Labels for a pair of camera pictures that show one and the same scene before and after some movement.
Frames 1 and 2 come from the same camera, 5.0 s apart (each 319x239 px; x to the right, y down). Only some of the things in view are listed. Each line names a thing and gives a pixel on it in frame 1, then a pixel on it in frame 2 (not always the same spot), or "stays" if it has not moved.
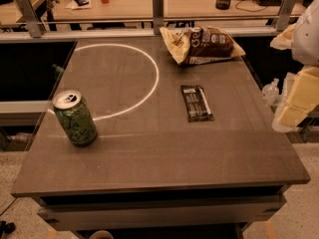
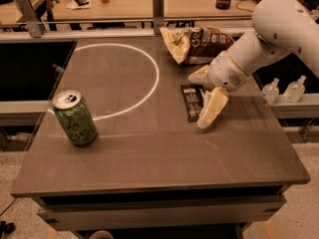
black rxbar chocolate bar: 196,105 stays
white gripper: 307,39 -> 226,72
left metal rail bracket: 26,10 stays
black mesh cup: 223,1 stays
